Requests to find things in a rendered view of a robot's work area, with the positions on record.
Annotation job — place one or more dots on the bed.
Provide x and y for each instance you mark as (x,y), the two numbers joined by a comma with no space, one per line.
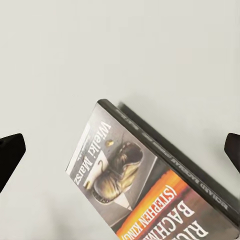
(171,66)

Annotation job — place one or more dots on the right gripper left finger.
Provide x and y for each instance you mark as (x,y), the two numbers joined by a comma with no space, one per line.
(12,149)

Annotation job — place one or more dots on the hardback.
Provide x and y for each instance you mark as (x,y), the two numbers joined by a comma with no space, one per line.
(139,189)

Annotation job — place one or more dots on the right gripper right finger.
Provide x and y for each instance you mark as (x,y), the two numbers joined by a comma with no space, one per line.
(232,149)

